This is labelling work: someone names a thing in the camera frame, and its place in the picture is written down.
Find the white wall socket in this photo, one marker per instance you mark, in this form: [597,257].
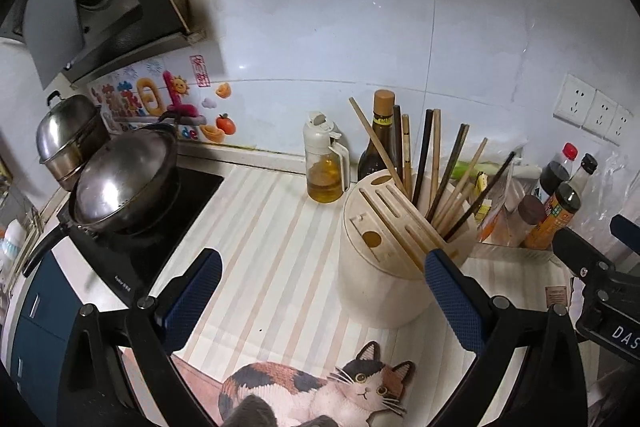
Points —
[601,114]
[574,99]
[621,126]

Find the small brown jar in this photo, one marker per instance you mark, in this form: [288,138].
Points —
[531,211]

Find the gold ingot wall sticker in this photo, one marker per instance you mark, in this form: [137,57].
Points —
[223,90]

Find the red stamp wall sticker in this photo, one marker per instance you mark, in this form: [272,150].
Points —
[198,71]

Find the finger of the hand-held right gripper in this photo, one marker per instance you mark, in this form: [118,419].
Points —
[627,232]
[580,252]

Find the persimmon wall sticker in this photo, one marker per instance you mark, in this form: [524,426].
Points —
[226,123]

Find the cat-print striped mat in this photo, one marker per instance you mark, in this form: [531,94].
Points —
[260,257]

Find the cream utensil holder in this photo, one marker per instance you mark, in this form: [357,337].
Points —
[380,287]

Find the colourful wall sticker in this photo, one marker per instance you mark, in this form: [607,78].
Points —
[145,99]

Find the dark bottle black cap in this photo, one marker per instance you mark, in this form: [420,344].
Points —
[584,169]

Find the black induction cooktop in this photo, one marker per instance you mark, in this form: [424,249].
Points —
[165,217]

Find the blue cabinet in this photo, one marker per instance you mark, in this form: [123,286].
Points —
[45,322]

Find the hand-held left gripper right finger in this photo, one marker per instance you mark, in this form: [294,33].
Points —
[452,297]

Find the dark bottle red cap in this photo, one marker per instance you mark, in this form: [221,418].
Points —
[555,172]

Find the dark sauce bottle brown cap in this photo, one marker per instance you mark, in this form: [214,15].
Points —
[377,142]

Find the bunch of assorted chopsticks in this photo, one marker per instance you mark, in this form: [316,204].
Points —
[436,147]

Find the steel wok lid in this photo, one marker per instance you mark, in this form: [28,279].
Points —
[125,182]

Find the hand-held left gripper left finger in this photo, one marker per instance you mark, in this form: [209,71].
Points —
[195,297]

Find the orange label jar black lid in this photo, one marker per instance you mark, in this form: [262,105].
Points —
[552,219]

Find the glass oil dispenser white lid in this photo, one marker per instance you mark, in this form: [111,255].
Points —
[325,177]

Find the steel steamer pot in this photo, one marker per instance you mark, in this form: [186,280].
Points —
[70,137]

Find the green leek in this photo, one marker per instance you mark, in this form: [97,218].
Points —
[492,168]

